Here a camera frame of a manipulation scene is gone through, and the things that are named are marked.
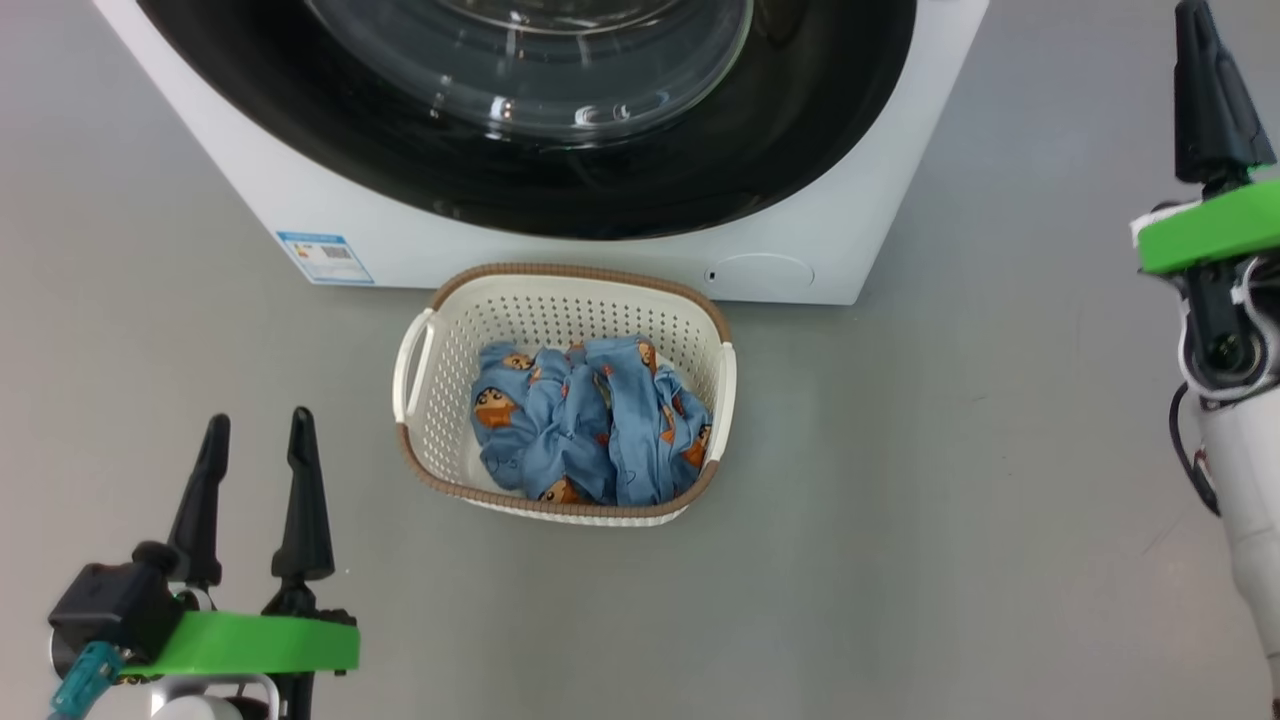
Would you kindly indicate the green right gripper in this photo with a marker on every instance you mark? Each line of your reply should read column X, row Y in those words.
column 1210, row 235

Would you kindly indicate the round washer filter cover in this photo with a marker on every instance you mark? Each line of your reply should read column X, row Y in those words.
column 760, row 274

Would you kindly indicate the white front-load washing machine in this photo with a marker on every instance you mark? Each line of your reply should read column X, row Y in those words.
column 850, row 200

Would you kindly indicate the blue energy label sticker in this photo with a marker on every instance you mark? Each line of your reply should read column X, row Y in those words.
column 325, row 257

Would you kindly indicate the black glass washer door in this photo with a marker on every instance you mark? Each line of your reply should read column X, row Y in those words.
column 300, row 130

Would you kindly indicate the cream perforated laundry basket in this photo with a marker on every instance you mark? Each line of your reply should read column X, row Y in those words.
column 450, row 400

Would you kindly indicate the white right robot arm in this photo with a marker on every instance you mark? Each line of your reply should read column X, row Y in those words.
column 1250, row 480

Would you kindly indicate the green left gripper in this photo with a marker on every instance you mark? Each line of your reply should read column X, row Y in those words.
column 260, row 645

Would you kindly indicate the blue cartoon print clothes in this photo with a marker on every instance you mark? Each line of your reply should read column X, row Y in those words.
column 580, row 430

